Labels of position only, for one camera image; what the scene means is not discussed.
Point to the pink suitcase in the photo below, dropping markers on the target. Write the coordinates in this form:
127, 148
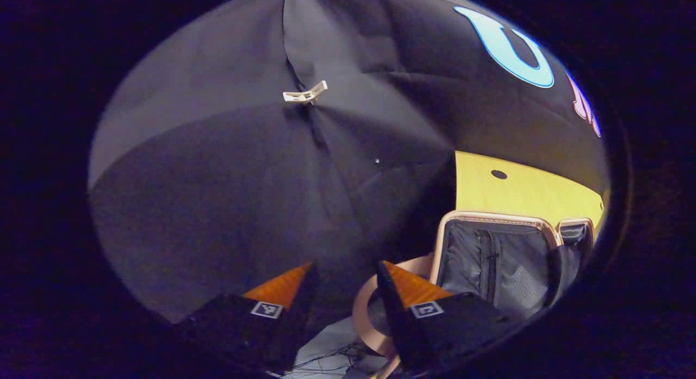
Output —
511, 259

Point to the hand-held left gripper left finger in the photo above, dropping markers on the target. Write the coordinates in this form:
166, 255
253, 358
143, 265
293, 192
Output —
296, 324

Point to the black backdrop cloth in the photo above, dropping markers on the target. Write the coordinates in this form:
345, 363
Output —
217, 178

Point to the white backdrop clip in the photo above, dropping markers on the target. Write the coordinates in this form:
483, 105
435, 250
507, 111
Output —
304, 95

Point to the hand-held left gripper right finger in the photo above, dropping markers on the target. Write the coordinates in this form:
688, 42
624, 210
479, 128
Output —
405, 335

